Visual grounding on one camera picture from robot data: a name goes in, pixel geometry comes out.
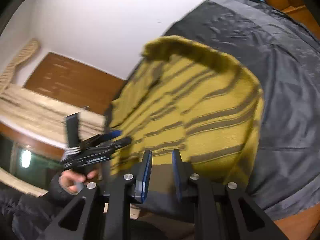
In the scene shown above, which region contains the mustard striped knit sweater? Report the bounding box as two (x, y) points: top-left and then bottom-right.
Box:
(107, 36), (264, 188)

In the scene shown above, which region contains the person's left hand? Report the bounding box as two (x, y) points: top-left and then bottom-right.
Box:
(59, 169), (99, 194)

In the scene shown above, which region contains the brown wooden door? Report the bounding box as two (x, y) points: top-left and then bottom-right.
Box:
(24, 53), (125, 115)

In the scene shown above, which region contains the beige curtain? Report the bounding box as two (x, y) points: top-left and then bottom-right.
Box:
(1, 38), (105, 149)

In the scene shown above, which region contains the dark grey table cover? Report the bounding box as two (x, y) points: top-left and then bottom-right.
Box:
(145, 0), (319, 220)

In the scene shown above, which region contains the dark window with wooden frame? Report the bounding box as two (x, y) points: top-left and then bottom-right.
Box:
(1, 123), (63, 191)

